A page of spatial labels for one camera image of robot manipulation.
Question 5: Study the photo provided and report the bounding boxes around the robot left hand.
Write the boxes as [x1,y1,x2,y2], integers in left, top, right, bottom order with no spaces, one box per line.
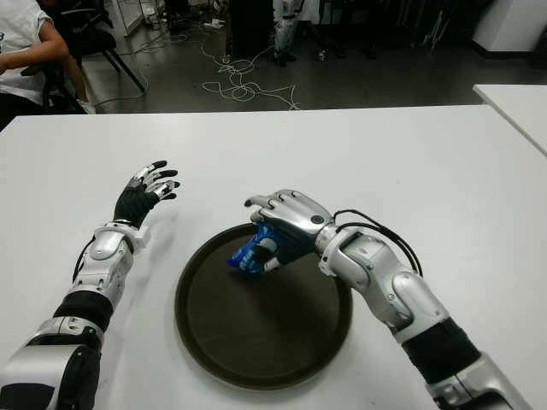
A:
[113,160,181,227]

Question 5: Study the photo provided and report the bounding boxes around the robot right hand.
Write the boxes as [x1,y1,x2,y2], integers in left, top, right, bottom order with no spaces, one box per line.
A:
[243,189,337,273]

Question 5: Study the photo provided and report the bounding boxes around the blue Oreo cookie pack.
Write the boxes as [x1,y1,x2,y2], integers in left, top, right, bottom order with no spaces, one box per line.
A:
[226,220,281,281]

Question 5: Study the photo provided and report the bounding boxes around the round brown tray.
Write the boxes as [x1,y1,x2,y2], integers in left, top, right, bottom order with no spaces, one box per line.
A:
[174,220,355,390]

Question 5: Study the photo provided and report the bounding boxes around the black chair with armrest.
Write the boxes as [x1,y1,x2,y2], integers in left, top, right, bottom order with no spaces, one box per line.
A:
[20,63,72,113]

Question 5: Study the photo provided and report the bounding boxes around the black office chair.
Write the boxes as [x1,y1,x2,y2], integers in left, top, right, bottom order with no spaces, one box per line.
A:
[55,0,147,110]

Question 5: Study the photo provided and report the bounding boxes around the silver humanoid robot legs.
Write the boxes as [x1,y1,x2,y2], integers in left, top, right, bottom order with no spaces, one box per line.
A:
[273,0,298,67]

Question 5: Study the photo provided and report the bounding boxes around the white cabinet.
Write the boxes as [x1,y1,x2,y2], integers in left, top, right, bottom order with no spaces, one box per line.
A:
[104,0,149,38]

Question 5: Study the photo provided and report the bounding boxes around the black floor cabinet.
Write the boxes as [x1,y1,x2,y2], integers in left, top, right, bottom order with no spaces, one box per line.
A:
[229,0,275,59]

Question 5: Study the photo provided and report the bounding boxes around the seated person in white shirt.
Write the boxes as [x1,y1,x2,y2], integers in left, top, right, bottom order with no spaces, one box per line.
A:
[0,0,97,132]

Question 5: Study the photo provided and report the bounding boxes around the white side table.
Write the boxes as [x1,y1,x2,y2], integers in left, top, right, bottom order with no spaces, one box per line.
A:
[472,83,547,157]

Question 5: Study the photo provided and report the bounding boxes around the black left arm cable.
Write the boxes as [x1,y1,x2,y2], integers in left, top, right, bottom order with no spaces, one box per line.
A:
[72,238,97,283]

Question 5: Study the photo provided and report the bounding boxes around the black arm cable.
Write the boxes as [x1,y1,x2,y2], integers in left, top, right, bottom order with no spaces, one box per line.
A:
[72,238,97,283]
[332,208,425,277]

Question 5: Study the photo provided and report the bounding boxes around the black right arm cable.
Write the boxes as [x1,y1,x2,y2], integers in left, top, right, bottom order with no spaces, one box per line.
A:
[332,208,425,277]

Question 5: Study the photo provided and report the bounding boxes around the thin white floor cable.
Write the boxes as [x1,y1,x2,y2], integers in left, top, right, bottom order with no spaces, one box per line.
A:
[91,83,150,108]

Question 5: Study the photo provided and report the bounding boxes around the tangled white floor cable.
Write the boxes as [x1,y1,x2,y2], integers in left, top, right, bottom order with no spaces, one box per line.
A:
[200,25,303,111]

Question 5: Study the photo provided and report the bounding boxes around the white pedestal block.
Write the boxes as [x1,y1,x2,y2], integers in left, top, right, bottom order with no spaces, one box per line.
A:
[472,0,547,56]

